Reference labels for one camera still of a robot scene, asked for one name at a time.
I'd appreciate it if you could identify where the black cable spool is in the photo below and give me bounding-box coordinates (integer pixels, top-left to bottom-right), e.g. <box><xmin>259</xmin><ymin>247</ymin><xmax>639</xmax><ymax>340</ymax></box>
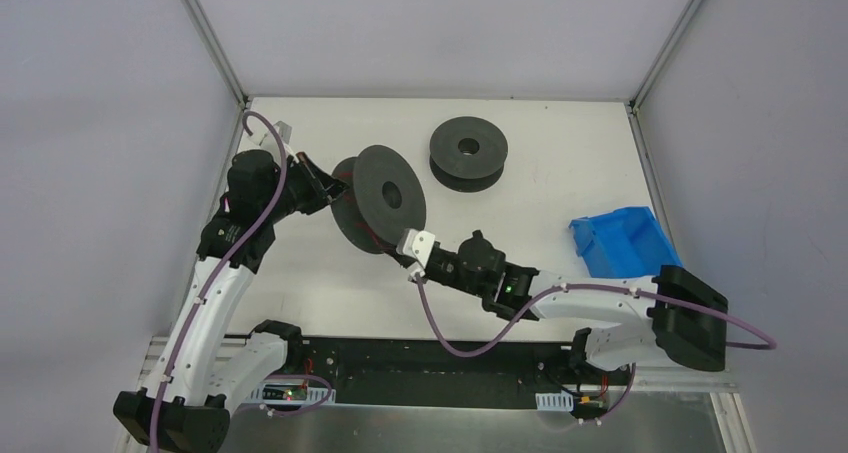
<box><xmin>429</xmin><ymin>116</ymin><xmax>509</xmax><ymax>193</ymax></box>

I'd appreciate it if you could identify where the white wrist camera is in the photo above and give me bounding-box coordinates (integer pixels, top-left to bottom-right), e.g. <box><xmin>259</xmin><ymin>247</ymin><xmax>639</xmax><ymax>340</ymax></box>
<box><xmin>396</xmin><ymin>228</ymin><xmax>436</xmax><ymax>267</ymax></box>
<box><xmin>258</xmin><ymin>121</ymin><xmax>293</xmax><ymax>151</ymax></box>

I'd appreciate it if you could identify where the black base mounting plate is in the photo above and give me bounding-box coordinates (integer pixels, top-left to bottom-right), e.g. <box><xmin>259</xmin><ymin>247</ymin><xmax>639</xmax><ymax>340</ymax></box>
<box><xmin>248</xmin><ymin>336</ymin><xmax>629</xmax><ymax>410</ymax></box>

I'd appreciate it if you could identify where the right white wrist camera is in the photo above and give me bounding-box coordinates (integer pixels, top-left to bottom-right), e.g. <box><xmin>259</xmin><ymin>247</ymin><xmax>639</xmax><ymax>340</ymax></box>
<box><xmin>396</xmin><ymin>228</ymin><xmax>436</xmax><ymax>267</ymax></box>

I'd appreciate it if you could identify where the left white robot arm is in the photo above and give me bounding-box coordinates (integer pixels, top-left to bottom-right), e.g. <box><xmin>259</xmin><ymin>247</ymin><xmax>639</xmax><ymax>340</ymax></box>
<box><xmin>113</xmin><ymin>150</ymin><xmax>348</xmax><ymax>452</ymax></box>

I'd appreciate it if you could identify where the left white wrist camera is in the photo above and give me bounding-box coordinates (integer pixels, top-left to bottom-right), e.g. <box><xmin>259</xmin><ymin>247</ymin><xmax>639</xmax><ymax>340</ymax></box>
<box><xmin>258</xmin><ymin>121</ymin><xmax>293</xmax><ymax>151</ymax></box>

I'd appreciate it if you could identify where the blue plastic bin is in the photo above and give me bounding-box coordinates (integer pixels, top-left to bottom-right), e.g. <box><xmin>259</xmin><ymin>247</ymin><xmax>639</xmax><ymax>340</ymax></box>
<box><xmin>569</xmin><ymin>206</ymin><xmax>683</xmax><ymax>279</ymax></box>

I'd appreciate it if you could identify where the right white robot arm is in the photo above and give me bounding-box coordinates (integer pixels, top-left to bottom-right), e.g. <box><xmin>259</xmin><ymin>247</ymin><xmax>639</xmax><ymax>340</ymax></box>
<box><xmin>396</xmin><ymin>229</ymin><xmax>728</xmax><ymax>383</ymax></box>

